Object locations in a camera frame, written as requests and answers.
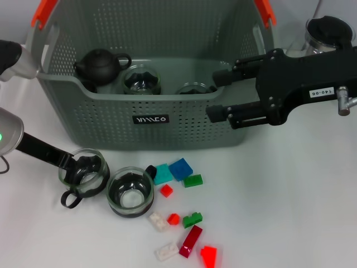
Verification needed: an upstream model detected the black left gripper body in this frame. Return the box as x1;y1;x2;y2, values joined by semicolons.
15;132;75;171

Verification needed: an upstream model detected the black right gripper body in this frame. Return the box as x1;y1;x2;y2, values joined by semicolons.
255;46;357;127

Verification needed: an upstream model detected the glass teacup with black sleeve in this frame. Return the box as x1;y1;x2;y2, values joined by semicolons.
57;147;110;209
107;164;158;219
175;81;218;95
122;64;162;95

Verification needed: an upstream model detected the grey perforated storage basket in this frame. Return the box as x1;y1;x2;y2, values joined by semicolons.
23;0;279;153

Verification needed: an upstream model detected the white block toy brick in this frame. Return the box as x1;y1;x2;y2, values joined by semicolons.
149;212;171;232

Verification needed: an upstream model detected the blue toy brick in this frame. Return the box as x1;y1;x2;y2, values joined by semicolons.
168;157;194;182

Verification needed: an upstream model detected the green sloped toy brick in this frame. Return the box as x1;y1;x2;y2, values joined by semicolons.
182;174;204;188

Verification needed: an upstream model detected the black ceramic teapot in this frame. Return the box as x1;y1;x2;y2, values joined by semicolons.
73;49;132;86

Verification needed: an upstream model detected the teal toy brick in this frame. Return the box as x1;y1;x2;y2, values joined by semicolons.
153;162;174;185

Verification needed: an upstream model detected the green notched toy brick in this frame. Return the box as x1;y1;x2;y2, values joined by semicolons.
182;211;204;229

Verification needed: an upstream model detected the dark red long brick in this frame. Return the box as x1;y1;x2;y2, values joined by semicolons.
178;224;204;258

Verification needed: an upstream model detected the orange-red sloped brick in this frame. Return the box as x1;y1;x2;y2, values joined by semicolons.
200;245;218;268

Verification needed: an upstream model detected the white two-stud plate brick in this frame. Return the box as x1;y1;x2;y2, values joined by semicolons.
155;242;180;262

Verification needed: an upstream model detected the left gripper connector cable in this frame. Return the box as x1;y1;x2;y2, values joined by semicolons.
0;156;11;175

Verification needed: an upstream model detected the glass pitcher with black handle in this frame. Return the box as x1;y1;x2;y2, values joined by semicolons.
287;15;357;56

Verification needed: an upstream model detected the orange basket handle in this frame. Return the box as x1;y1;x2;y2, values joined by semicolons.
31;0;277;30

